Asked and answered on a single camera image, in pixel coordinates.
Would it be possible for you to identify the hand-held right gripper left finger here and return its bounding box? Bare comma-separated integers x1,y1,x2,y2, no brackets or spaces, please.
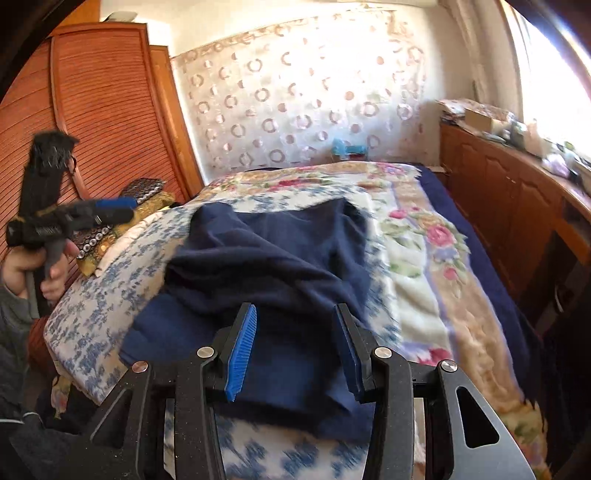
69,302,258,480

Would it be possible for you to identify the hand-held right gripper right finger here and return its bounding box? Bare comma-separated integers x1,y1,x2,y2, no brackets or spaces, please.
333,303,536,480

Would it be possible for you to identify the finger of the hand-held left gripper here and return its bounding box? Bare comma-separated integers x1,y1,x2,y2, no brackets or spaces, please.
90,208,136,223
95,197,139,210

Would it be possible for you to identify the navy orange-print t-shirt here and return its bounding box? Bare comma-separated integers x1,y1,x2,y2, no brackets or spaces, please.
119,198,376,439

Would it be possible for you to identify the person's left forearm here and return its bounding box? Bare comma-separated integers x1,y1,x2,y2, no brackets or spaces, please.
0,286,35,416

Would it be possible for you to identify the person's left hand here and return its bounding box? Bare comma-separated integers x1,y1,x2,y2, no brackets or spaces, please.
0,240,81,305

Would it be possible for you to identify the dark circle-patterned cushion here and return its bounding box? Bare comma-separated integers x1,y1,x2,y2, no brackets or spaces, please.
74,225,122,260
120,178,165,201

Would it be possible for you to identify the yellow cushion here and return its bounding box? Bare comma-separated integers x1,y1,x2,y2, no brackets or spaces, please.
78,247,118,278

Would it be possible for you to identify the blue floral white sheet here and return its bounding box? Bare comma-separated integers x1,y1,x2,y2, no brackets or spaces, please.
44,194,416,480

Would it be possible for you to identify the wooden louvered wardrobe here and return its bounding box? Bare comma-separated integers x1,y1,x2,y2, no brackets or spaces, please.
0,23,204,296

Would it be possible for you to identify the floral blanket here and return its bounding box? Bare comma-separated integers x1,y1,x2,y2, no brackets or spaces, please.
203,161,550,480

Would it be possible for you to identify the teal item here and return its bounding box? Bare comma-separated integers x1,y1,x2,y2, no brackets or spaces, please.
332,138,369,160

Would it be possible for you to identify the circle-patterned sheer curtain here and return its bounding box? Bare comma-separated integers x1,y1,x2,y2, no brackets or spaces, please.
171,14,430,174

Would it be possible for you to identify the dark cloth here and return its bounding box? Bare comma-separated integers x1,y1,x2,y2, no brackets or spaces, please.
0,406,95,480

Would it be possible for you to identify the wooden sideboard cabinet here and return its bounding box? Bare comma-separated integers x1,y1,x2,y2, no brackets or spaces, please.
438,122,591,333

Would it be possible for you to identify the cardboard box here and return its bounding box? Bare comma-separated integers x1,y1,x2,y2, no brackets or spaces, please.
464,107,498,133

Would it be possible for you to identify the bright window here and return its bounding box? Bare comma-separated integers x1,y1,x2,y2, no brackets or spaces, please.
501,0,591,153

